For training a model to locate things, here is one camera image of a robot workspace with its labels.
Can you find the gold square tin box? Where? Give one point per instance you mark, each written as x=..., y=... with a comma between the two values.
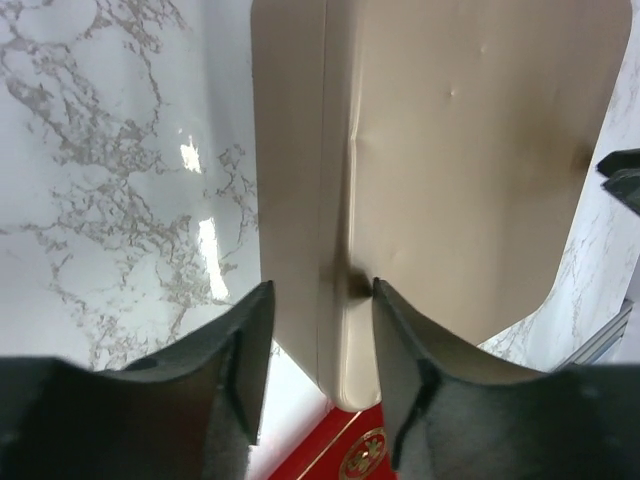
x=288, y=78

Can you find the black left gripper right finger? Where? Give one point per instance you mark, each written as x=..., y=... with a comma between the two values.
x=454, y=411

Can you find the red rectangular tray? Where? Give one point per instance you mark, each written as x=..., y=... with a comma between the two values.
x=343, y=446

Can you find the gold tin lid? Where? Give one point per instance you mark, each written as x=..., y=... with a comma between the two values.
x=456, y=138

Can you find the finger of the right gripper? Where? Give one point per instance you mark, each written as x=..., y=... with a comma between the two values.
x=622, y=172

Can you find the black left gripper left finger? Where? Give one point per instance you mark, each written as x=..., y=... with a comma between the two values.
x=191, y=410

